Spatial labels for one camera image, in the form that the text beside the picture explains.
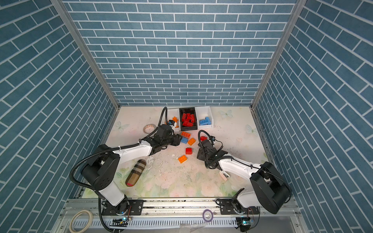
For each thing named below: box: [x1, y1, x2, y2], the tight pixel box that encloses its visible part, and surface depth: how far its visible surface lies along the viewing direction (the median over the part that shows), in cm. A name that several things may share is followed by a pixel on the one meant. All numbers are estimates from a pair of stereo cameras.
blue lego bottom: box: [204, 116, 212, 125], surface depth 108 cm
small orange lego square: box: [187, 137, 196, 147], surface depth 101 cm
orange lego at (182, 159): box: [177, 154, 188, 164], surface depth 93 cm
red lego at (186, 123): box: [182, 118, 193, 127], surface depth 109 cm
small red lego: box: [185, 147, 193, 155], surface depth 96 cm
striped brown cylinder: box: [125, 159, 147, 187], surface depth 84 cm
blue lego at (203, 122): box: [199, 119, 208, 126], surface depth 107 cm
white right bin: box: [194, 105, 214, 130], surface depth 110 cm
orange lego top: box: [180, 131, 191, 139], surface depth 101 cm
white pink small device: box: [219, 170, 231, 182], surface depth 85 cm
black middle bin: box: [179, 107, 198, 132], surface depth 110 cm
